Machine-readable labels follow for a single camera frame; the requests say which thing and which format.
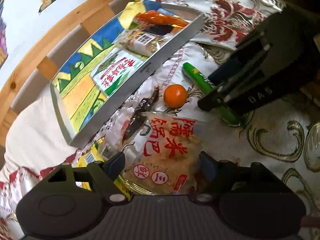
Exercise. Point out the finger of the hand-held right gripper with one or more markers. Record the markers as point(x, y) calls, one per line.
point(225, 71)
point(225, 95)

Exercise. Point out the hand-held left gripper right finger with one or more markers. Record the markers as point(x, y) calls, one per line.
point(207, 165)

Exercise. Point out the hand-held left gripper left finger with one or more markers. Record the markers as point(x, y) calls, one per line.
point(115, 163)

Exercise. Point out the yellow snack packet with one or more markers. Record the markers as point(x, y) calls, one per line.
point(122, 188)

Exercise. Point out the green tube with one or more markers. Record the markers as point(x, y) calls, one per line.
point(197, 76)

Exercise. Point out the clear rice cracker packet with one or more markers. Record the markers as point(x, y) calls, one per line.
point(165, 155)

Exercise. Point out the clear dark dried-snack packet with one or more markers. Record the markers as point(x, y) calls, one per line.
point(140, 112)

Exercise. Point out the grey shallow box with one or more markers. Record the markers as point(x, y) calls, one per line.
point(155, 62)

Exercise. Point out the orange snack packet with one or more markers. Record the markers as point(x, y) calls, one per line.
point(160, 18)

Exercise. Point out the clear white-label cookie packet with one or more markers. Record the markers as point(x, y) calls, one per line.
point(142, 41)

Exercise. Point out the white green snack packet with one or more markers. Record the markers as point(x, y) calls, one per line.
point(117, 72)

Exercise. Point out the tangerine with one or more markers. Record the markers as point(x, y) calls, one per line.
point(175, 95)

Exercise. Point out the floral satin blanket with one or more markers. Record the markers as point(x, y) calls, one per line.
point(270, 140)

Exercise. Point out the crayon landscape drawing sheet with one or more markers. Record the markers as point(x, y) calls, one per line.
point(80, 87)

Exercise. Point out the white pillow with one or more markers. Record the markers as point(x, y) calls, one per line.
point(32, 135)

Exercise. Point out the wooden bed rail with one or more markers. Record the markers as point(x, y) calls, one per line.
point(57, 42)

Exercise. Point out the yellow purple wave wall drawing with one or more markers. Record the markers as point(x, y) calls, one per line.
point(2, 45)

